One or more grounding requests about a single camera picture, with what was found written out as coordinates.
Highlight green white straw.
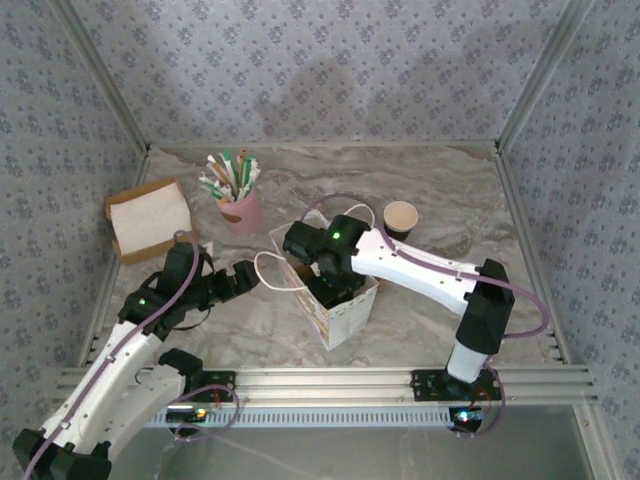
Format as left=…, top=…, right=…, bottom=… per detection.
left=222, top=148, right=242, bottom=194

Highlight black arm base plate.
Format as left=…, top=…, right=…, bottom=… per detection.
left=410, top=369, right=504, bottom=402
left=146, top=371, right=237, bottom=403

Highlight aluminium corner post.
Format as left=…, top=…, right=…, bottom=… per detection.
left=52, top=0, right=152, bottom=153
left=494, top=0, right=599, bottom=151

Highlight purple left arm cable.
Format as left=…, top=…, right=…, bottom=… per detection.
left=22, top=229, right=240, bottom=480

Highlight white napkin stack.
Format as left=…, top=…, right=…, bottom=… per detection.
left=110, top=182, right=194, bottom=254

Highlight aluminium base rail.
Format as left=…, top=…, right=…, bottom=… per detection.
left=54, top=366, right=600, bottom=405

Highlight black paper coffee cup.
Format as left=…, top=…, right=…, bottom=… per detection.
left=382, top=200, right=420, bottom=242

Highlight pink straw holder cup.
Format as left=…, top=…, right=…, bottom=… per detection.
left=219, top=188, right=263, bottom=235

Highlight brown cardboard napkin box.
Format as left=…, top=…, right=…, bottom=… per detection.
left=104, top=176, right=201, bottom=266

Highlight white paper gift bag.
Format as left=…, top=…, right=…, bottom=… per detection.
left=254, top=203, right=380, bottom=352

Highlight grey slotted cable duct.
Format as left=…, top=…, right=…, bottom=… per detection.
left=72, top=405, right=464, bottom=430

